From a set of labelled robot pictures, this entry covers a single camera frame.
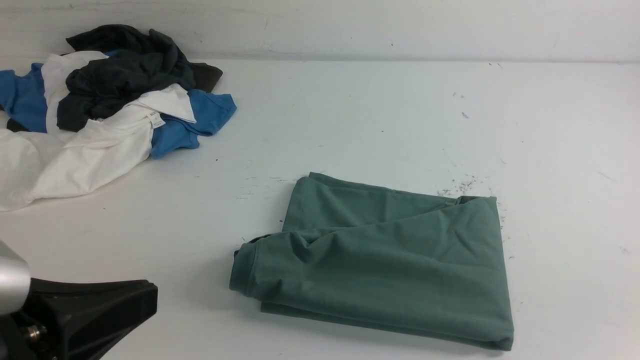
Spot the green long sleeve shirt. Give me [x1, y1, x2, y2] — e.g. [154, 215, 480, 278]
[229, 172, 515, 352]

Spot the dark grey shirt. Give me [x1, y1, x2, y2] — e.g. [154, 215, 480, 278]
[57, 24, 197, 132]

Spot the white shirt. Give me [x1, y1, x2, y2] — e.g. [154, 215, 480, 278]
[0, 51, 196, 212]

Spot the blue shirt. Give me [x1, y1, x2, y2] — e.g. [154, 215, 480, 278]
[0, 63, 237, 167]

